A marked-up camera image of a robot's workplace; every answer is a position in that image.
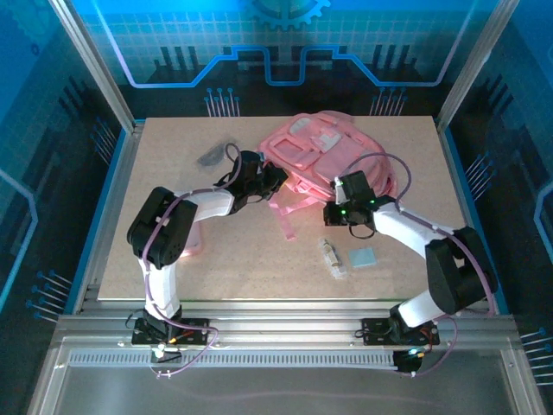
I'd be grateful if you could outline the pink fabric backpack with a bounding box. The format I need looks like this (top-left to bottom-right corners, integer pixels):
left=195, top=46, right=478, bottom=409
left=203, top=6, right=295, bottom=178
left=257, top=110, right=398, bottom=242

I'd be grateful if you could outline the white pink-edged notebook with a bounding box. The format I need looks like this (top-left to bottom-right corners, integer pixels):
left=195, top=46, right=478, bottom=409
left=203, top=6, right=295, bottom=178
left=180, top=221, right=206, bottom=259

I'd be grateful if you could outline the light blue sticky note pad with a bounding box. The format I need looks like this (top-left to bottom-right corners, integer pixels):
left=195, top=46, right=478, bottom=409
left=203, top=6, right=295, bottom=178
left=347, top=246, right=379, bottom=270

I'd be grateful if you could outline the clear plastic stationery packet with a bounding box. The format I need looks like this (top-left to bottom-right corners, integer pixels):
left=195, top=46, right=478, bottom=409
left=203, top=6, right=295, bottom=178
left=318, top=236, right=349, bottom=281

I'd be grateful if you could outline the blue table edge strip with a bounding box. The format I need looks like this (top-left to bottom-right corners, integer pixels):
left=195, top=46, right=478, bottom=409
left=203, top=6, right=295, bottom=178
left=439, top=124, right=511, bottom=315
left=63, top=128, right=129, bottom=315

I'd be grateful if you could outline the grey metal lower panel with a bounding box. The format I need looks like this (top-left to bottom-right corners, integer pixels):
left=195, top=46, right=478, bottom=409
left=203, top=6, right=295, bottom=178
left=25, top=336, right=549, bottom=415

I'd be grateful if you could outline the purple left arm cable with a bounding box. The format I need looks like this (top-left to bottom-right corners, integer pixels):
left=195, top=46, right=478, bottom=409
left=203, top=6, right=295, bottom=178
left=127, top=142, right=243, bottom=380

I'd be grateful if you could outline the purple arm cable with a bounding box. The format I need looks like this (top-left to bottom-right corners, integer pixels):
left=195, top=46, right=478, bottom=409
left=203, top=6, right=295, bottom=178
left=343, top=151, right=499, bottom=378
left=127, top=142, right=243, bottom=380

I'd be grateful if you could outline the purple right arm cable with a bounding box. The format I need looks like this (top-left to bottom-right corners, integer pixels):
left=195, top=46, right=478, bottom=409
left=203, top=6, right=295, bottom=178
left=343, top=151, right=499, bottom=378

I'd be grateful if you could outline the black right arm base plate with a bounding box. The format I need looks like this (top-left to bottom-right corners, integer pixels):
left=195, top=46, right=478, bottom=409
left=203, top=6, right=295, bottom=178
left=361, top=317, right=441, bottom=347

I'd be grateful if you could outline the aluminium front rail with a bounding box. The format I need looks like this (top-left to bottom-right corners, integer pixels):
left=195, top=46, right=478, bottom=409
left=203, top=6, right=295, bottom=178
left=55, top=298, right=519, bottom=347

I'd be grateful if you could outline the blue printed back enclosure panel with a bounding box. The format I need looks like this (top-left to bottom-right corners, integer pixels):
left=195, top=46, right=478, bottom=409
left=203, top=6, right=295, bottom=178
left=68, top=0, right=481, bottom=118

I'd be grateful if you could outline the blue printed enclosure panel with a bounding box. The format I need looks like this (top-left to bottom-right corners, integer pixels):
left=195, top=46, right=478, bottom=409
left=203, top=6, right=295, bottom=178
left=68, top=0, right=481, bottom=118
left=444, top=0, right=553, bottom=415
left=0, top=0, right=130, bottom=415

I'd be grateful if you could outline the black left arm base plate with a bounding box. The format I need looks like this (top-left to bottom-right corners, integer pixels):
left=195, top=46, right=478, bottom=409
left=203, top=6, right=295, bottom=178
left=130, top=317, right=211, bottom=347

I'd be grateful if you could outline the slotted grey cable duct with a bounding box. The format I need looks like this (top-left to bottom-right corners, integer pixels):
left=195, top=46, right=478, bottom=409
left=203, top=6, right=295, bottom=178
left=67, top=351, right=399, bottom=369

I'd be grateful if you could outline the blue printed right enclosure panel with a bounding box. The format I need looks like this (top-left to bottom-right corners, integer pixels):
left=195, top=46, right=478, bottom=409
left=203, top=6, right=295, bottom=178
left=444, top=0, right=553, bottom=415

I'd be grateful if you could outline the aluminium frame post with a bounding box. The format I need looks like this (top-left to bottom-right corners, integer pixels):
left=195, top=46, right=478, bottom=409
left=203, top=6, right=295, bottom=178
left=435, top=0, right=520, bottom=133
left=48, top=0, right=147, bottom=133

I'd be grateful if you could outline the blue printed left enclosure panel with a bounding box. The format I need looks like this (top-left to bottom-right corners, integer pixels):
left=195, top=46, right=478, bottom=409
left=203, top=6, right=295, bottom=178
left=0, top=0, right=130, bottom=415

